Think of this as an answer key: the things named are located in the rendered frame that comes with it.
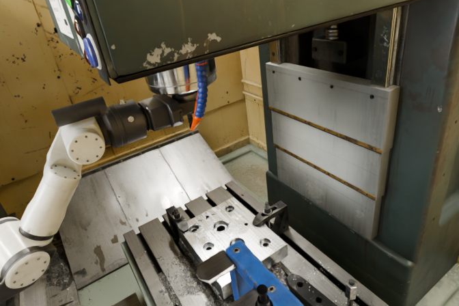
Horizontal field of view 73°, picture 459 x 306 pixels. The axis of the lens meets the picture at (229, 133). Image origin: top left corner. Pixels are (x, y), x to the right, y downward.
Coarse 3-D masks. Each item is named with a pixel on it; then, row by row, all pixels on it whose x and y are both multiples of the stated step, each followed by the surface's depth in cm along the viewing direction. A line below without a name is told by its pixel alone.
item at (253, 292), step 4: (248, 292) 54; (252, 292) 54; (256, 292) 54; (244, 296) 54; (248, 296) 53; (252, 296) 53; (256, 296) 53; (240, 300) 53; (244, 300) 53; (248, 300) 53; (252, 300) 53; (256, 300) 53; (232, 304) 53; (236, 304) 52; (240, 304) 52; (244, 304) 52; (248, 304) 52; (252, 304) 52
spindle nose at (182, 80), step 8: (192, 64) 61; (208, 64) 64; (160, 72) 62; (168, 72) 61; (176, 72) 61; (184, 72) 61; (192, 72) 62; (208, 72) 65; (216, 72) 69; (152, 80) 64; (160, 80) 62; (168, 80) 62; (176, 80) 62; (184, 80) 62; (192, 80) 63; (208, 80) 65; (152, 88) 65; (160, 88) 64; (168, 88) 63; (176, 88) 63; (184, 88) 63; (192, 88) 63
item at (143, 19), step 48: (48, 0) 55; (96, 0) 28; (144, 0) 30; (192, 0) 32; (240, 0) 35; (288, 0) 39; (336, 0) 43; (384, 0) 49; (144, 48) 31; (192, 48) 34; (240, 48) 38
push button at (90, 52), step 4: (84, 40) 30; (88, 40) 30; (84, 44) 31; (88, 44) 30; (88, 48) 30; (92, 48) 30; (88, 52) 30; (92, 52) 30; (88, 56) 31; (92, 56) 30; (96, 56) 30; (92, 60) 31; (96, 60) 31; (92, 64) 31; (96, 64) 31
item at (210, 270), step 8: (216, 256) 62; (224, 256) 62; (200, 264) 61; (208, 264) 60; (216, 264) 60; (224, 264) 60; (232, 264) 60; (200, 272) 59; (208, 272) 59; (216, 272) 59; (224, 272) 59; (208, 280) 57; (216, 280) 58
